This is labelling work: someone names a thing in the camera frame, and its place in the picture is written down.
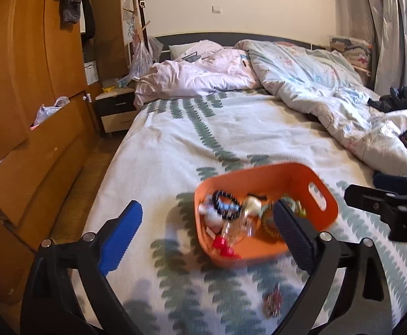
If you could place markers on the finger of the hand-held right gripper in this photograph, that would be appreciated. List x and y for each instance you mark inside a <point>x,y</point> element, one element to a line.
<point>371,199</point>

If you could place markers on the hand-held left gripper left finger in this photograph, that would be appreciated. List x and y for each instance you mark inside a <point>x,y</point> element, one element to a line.
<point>121,240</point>

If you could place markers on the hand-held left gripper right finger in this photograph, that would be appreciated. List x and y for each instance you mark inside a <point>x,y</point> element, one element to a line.
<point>294,240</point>

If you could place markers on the green hair clip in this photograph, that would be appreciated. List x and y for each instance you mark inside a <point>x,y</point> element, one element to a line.
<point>296,206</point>

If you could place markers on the orange plastic basket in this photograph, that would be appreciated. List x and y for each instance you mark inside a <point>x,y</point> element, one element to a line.
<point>294,181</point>

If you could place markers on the red ball hair clip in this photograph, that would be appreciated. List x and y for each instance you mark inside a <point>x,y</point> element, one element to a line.
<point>224,246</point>

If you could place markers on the dark blue cloth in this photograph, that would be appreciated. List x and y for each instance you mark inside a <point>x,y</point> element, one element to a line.
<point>392,179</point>

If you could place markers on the cream white hair accessory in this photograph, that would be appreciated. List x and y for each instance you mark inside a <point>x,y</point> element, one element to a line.
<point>253,204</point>

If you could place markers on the clear plastic hair accessory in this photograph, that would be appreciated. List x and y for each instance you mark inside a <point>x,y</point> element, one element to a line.
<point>238,230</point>

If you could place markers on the pink beaded hair clip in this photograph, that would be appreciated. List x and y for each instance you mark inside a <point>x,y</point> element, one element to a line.
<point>275,302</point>

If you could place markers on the white green leaf bedspread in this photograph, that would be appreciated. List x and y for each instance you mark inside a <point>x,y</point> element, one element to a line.
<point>175,160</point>

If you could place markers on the dark clothes pile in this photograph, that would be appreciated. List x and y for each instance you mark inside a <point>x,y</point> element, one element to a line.
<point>402,99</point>

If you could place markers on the black white nightstand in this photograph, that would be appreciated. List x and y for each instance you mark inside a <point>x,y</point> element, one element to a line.
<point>117,111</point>

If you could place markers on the light blue printed duvet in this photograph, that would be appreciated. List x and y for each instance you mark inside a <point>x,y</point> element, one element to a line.
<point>311,80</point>

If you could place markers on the plastic bag in drawer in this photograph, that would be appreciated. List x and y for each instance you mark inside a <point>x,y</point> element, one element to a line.
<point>49,110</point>

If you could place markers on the folded patterned blanket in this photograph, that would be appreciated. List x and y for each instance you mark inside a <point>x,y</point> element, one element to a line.
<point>350,50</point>

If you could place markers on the grey curtain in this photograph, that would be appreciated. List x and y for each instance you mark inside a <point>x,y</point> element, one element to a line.
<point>374,24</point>

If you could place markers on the pink white duvet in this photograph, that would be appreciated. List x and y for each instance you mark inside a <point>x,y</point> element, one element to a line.
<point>196,76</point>

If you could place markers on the wooden wardrobe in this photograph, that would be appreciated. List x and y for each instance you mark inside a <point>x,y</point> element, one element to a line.
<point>14,94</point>

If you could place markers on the hanging clear plastic bag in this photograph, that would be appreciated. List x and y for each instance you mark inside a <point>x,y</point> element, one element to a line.
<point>142,59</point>

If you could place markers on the white pillow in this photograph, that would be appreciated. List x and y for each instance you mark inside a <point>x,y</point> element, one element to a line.
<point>189,49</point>

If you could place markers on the dark bed headboard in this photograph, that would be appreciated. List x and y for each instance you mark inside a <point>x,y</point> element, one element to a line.
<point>224,38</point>

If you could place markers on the wooden coat rack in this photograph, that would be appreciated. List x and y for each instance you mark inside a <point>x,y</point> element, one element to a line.
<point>137,14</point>

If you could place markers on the hanging grey clothes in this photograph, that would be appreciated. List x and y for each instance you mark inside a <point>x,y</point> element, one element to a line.
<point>70,0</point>

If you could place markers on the white wall switch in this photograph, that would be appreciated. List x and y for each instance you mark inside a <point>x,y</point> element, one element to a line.
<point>217,9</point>

